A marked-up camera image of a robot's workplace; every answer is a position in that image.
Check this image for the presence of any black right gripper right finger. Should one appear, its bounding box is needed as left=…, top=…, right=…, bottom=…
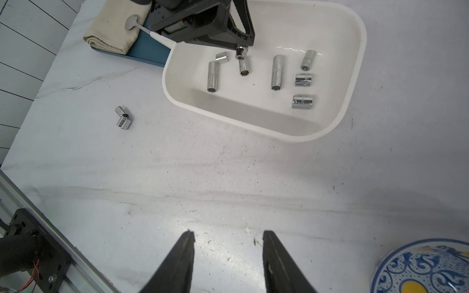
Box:
left=263, top=230, right=317, bottom=293

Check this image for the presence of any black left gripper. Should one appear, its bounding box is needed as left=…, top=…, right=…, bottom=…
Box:
left=148, top=0, right=255, bottom=50

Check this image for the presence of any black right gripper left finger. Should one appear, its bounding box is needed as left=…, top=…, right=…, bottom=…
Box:
left=140, top=230, right=195, bottom=293

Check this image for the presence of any long chrome socket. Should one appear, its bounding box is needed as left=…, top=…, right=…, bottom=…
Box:
left=207, top=61, right=219, bottom=93
left=271, top=55, right=287, bottom=91

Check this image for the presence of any small chrome socket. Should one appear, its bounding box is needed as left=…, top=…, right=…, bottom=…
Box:
left=294, top=73, right=313, bottom=87
left=300, top=50, right=317, bottom=72
left=291, top=95, right=315, bottom=109

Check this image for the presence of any medium chrome socket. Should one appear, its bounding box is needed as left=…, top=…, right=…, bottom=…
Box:
left=115, top=106, right=129, bottom=118

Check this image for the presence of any wide chrome socket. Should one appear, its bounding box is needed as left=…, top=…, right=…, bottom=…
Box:
left=117, top=114, right=133, bottom=130

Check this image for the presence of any white storage box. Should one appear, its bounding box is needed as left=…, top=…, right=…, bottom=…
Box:
left=162, top=1, right=367, bottom=143

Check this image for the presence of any dark teal tray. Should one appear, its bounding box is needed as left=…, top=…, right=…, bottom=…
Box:
left=90, top=27, right=170, bottom=67

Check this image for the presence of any beige folded cloth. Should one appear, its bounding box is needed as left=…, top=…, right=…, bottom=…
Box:
left=83, top=0, right=152, bottom=55

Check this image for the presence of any blue yellow patterned bowl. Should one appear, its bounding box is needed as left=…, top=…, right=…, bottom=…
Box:
left=370, top=239, right=469, bottom=293

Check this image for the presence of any silver spoon white handle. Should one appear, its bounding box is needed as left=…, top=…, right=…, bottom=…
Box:
left=125, top=15, right=176, bottom=50

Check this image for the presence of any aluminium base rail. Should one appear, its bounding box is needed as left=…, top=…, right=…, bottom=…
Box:
left=1, top=173, right=118, bottom=293

